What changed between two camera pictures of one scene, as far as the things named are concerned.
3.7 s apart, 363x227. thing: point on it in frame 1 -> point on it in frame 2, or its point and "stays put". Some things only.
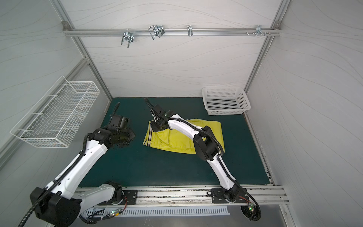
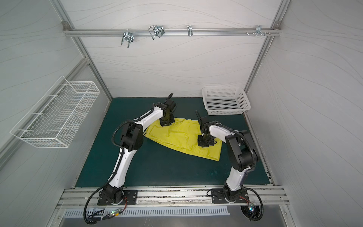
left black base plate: x=130 y=197 stays put
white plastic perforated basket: x=225 y=100 stays put
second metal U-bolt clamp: x=158 y=30 stays put
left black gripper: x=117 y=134 -> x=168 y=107
